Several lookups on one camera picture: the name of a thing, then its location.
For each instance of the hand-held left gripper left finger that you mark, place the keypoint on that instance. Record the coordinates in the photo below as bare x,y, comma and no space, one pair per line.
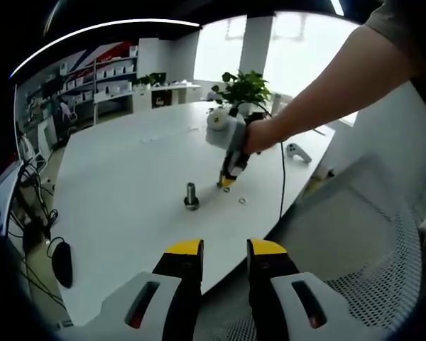
181,284

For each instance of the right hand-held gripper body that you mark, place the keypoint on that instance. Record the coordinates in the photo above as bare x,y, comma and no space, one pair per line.
230,133

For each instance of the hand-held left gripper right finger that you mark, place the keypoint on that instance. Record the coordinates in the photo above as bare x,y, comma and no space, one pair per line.
270,284

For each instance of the small metal washer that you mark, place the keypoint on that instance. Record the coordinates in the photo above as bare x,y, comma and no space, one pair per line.
224,190
240,201

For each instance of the thick threaded stud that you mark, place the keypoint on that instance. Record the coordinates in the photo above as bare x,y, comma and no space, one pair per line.
191,192

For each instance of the person's right hand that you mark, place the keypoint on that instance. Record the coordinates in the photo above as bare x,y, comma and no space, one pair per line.
264,136

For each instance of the black round device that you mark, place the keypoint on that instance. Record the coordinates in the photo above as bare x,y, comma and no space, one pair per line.
257,116

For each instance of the green potted plant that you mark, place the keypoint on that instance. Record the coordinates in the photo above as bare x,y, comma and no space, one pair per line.
245,89

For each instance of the white handheld controller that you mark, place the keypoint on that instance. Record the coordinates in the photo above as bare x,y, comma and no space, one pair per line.
298,152

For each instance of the white low cabinet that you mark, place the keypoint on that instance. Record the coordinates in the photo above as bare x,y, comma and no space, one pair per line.
142,99

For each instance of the grey mesh office chair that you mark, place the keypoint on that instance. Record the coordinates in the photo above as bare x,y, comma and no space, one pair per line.
341,220

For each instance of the small green plant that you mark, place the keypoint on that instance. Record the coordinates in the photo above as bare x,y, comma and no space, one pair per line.
149,79

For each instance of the black computer mouse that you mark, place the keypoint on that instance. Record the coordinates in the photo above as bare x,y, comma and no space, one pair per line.
63,264

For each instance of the shelving unit with white bins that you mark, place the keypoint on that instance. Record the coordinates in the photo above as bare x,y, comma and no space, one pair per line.
106,72

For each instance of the long ceiling light strip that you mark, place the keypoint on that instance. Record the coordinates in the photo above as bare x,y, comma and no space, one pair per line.
92,30

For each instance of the person's olive shirt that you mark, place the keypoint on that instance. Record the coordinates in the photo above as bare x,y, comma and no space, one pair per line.
412,35

